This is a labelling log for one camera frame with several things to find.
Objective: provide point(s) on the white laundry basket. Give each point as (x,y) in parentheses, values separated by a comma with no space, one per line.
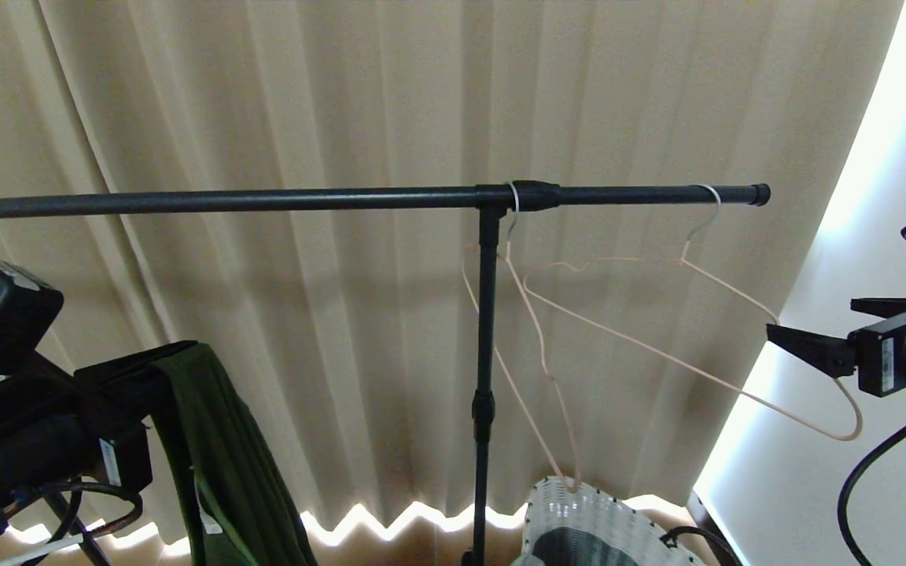
(579,503)

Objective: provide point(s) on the black clothes rack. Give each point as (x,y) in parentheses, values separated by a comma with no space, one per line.
(264,200)

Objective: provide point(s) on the green long-sleeved shirt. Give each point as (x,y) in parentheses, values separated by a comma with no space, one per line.
(225,456)

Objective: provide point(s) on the beige curtain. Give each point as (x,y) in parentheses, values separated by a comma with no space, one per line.
(303,314)

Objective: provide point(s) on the pink clothes hanger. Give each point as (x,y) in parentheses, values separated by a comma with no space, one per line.
(526,303)
(681,362)

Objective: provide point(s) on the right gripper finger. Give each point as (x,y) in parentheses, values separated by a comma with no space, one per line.
(889,306)
(819,350)

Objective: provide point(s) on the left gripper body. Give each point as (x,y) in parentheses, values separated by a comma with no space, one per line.
(28,440)

